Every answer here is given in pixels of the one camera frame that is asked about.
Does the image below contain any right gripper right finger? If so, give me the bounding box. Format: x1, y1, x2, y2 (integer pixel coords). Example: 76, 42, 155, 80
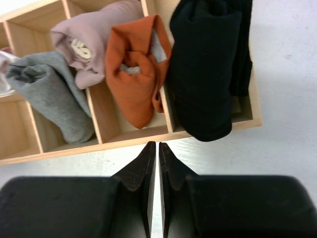
159, 143, 317, 238

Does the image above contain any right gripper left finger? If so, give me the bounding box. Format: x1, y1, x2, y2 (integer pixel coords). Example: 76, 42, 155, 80
0, 142, 156, 238

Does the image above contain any wooden compartment tray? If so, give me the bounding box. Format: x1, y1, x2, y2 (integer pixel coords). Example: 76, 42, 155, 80
0, 0, 263, 166

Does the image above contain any black underwear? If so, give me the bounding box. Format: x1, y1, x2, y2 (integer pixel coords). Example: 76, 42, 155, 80
168, 0, 253, 142

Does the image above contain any grey rolled cloth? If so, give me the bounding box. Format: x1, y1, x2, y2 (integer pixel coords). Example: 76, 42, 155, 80
6, 51, 95, 144

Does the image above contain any orange rolled cloth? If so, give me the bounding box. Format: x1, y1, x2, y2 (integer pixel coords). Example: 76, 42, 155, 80
105, 15, 171, 129

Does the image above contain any pale patterned rolled cloth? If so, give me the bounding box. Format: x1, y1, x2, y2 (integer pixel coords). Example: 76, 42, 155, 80
51, 0, 144, 89

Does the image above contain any white rolled cloth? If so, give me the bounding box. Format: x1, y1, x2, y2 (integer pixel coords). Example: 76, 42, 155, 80
0, 47, 19, 96

